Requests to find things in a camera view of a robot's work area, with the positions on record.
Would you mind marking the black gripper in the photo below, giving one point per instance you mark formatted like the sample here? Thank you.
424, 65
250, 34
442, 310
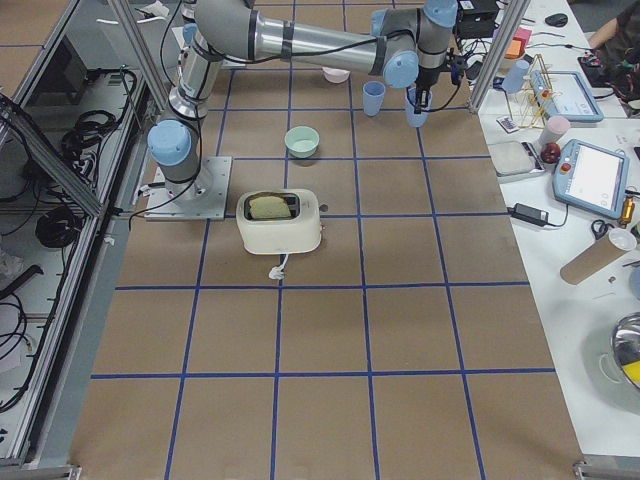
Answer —
425, 78

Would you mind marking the cardboard tube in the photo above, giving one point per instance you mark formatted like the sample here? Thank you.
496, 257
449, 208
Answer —
616, 243

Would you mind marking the red apple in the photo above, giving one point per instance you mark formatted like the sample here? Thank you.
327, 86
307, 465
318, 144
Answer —
550, 153

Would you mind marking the black power adapter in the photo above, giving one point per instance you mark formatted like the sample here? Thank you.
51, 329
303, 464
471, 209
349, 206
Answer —
528, 214

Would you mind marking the pink plastic bowl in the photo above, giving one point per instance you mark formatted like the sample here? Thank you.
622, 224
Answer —
335, 76

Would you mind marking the grey kitchen scale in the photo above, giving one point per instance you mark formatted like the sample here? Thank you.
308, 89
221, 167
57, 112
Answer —
515, 160

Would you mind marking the blue teach pendant tablet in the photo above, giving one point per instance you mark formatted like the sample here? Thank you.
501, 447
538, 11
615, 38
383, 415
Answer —
591, 178

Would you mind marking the pink cup on desk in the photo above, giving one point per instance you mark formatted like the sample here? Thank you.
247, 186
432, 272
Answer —
555, 127

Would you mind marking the green plastic bowl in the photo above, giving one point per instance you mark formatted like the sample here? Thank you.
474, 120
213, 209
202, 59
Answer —
302, 141

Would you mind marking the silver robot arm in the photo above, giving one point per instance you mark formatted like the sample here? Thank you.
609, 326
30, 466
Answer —
405, 47

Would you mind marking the blue plastic cup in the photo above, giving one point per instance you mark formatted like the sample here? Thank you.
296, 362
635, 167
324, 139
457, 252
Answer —
373, 94
414, 119

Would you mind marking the steel pot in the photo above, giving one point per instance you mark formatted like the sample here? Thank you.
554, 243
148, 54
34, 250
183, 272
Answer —
620, 364

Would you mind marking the gold wire rack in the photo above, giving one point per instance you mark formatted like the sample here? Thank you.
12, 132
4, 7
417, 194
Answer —
527, 107

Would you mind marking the aluminium frame post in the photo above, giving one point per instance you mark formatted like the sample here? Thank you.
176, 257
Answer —
510, 22

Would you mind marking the white toaster plug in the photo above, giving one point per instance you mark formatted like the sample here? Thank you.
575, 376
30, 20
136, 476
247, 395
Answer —
278, 272

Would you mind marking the white toaster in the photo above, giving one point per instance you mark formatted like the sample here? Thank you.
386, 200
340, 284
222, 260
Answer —
301, 233

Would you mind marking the bread slice in toaster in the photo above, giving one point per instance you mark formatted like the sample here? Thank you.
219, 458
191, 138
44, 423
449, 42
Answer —
268, 207

